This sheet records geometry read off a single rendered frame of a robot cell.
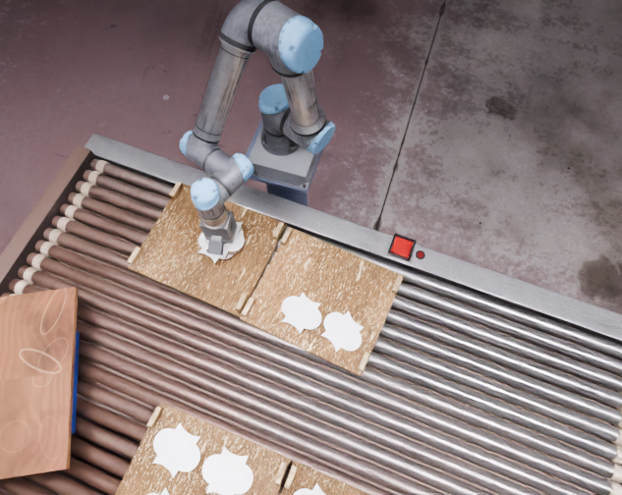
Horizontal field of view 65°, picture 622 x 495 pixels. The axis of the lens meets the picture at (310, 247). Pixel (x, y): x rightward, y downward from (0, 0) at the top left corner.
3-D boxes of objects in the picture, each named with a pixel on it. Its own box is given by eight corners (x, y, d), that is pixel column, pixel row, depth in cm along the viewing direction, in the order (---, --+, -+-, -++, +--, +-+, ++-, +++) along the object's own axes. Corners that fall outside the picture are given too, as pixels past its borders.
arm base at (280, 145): (265, 118, 179) (261, 100, 170) (306, 123, 178) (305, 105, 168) (256, 153, 173) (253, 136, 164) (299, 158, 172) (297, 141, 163)
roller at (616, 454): (55, 230, 172) (48, 224, 167) (628, 451, 141) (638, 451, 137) (47, 242, 170) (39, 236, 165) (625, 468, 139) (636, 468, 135)
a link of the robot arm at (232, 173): (225, 139, 136) (197, 165, 133) (254, 161, 133) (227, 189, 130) (230, 156, 143) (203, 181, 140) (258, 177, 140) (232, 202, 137)
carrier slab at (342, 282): (290, 229, 166) (289, 226, 164) (403, 277, 158) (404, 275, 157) (240, 319, 153) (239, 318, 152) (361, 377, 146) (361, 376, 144)
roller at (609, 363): (92, 173, 181) (86, 165, 176) (638, 369, 150) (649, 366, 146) (85, 184, 179) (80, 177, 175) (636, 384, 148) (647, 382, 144)
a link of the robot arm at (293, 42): (306, 114, 165) (275, -14, 114) (340, 137, 161) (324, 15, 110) (283, 140, 164) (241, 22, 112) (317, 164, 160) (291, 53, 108)
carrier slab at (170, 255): (182, 184, 173) (180, 182, 172) (287, 225, 166) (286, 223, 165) (129, 269, 161) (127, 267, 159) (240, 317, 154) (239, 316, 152)
